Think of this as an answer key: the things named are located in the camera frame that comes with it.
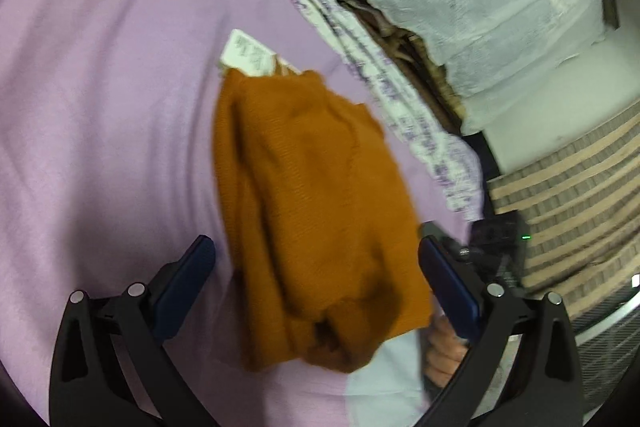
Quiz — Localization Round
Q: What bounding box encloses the orange knit cardigan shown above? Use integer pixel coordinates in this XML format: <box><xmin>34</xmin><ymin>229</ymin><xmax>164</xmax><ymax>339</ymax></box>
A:
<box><xmin>213</xmin><ymin>69</ymin><xmax>432</xmax><ymax>373</ymax></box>

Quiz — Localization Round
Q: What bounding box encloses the white paper clothing tag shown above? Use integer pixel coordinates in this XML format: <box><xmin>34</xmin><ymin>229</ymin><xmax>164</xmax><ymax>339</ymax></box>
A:
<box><xmin>219</xmin><ymin>29</ymin><xmax>299</xmax><ymax>77</ymax></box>

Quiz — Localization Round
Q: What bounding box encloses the person's right hand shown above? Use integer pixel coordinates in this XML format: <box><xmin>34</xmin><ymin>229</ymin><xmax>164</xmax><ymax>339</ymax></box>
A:
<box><xmin>423</xmin><ymin>314</ymin><xmax>469</xmax><ymax>388</ymax></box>

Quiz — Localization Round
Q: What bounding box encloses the purple floral white quilt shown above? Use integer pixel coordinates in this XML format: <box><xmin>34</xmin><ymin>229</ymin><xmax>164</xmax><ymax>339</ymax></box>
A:
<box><xmin>291</xmin><ymin>0</ymin><xmax>484</xmax><ymax>221</ymax></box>

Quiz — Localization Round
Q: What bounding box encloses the beige checkered curtain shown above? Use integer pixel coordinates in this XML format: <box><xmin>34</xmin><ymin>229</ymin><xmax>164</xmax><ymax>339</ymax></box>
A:
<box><xmin>488</xmin><ymin>104</ymin><xmax>639</xmax><ymax>320</ymax></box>

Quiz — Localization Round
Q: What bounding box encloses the brown striped folded blanket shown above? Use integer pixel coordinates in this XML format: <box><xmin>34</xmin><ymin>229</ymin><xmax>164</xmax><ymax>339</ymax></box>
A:
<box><xmin>340</xmin><ymin>0</ymin><xmax>465</xmax><ymax>135</ymax></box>

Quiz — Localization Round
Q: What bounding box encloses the purple bed sheet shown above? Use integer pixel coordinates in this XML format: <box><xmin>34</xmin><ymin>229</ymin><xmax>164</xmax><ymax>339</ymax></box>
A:
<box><xmin>1</xmin><ymin>0</ymin><xmax>472</xmax><ymax>426</ymax></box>

